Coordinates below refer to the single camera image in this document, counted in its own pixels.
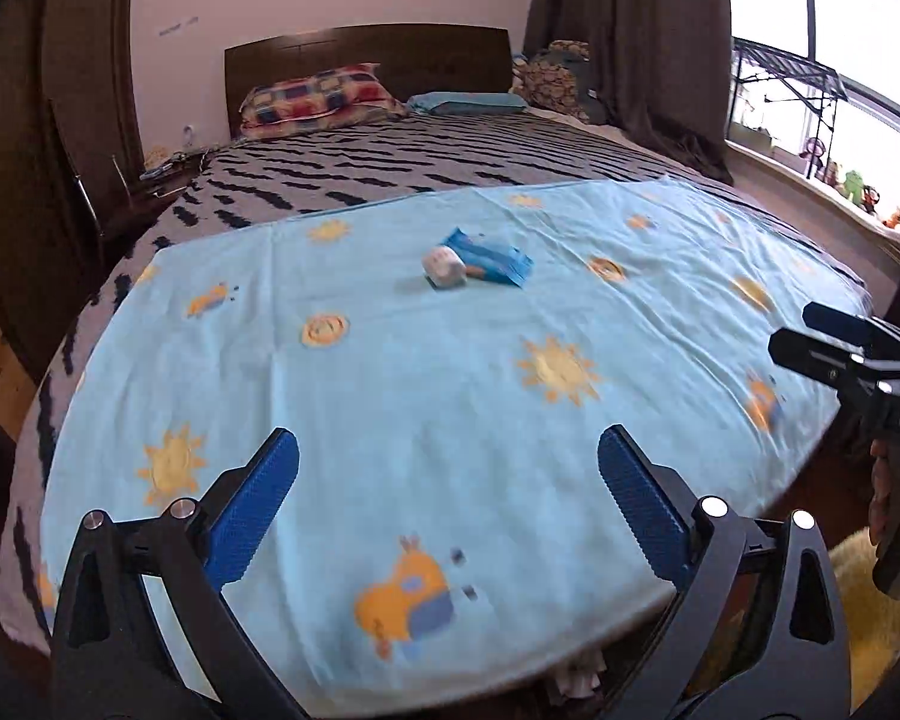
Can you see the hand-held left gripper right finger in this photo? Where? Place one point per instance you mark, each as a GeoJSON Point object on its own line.
{"type": "Point", "coordinates": [645, 517]}

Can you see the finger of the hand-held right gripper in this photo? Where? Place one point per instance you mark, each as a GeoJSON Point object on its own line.
{"type": "Point", "coordinates": [836, 322]}
{"type": "Point", "coordinates": [806, 354]}

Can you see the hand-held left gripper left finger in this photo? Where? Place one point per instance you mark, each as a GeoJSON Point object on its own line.
{"type": "Point", "coordinates": [259, 510]}

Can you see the blue snack packet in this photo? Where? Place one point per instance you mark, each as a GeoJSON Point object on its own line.
{"type": "Point", "coordinates": [499, 261]}

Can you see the person's right hand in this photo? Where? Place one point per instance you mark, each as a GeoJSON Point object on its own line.
{"type": "Point", "coordinates": [882, 495]}

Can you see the orange toy figure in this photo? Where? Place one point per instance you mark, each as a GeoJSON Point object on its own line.
{"type": "Point", "coordinates": [894, 219]}

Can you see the green toy figure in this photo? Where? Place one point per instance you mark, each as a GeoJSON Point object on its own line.
{"type": "Point", "coordinates": [855, 184]}

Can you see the pink toy figure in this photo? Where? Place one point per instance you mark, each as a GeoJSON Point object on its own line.
{"type": "Point", "coordinates": [815, 154]}

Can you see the white crumpled paper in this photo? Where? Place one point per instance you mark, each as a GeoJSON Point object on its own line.
{"type": "Point", "coordinates": [577, 679]}

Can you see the yellow fuzzy cloth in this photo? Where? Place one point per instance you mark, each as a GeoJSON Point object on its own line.
{"type": "Point", "coordinates": [862, 615]}

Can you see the light blue sun-print blanket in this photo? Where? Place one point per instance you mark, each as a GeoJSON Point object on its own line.
{"type": "Point", "coordinates": [420, 390]}

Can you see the black metal rack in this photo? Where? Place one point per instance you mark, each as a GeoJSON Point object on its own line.
{"type": "Point", "coordinates": [787, 64]}

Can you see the window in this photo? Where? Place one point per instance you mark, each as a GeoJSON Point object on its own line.
{"type": "Point", "coordinates": [870, 52]}

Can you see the dark wooden nightstand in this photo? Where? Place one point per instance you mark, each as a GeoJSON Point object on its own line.
{"type": "Point", "coordinates": [150, 199]}

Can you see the dark brown curtain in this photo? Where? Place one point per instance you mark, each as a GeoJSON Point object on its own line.
{"type": "Point", "coordinates": [645, 30]}

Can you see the brown patterned cushion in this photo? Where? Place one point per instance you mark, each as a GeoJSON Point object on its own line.
{"type": "Point", "coordinates": [551, 82]}

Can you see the bed with striped cover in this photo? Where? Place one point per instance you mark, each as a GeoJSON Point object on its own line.
{"type": "Point", "coordinates": [420, 157]}

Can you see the checkered colourful pillow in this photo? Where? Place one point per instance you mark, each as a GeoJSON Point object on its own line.
{"type": "Point", "coordinates": [315, 97]}

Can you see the teal pillow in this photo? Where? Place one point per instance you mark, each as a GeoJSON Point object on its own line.
{"type": "Point", "coordinates": [465, 103]}

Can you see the dark wooden wardrobe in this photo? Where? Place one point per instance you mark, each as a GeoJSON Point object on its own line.
{"type": "Point", "coordinates": [15, 127]}

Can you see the dark wooden headboard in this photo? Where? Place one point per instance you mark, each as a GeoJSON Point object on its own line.
{"type": "Point", "coordinates": [420, 52]}

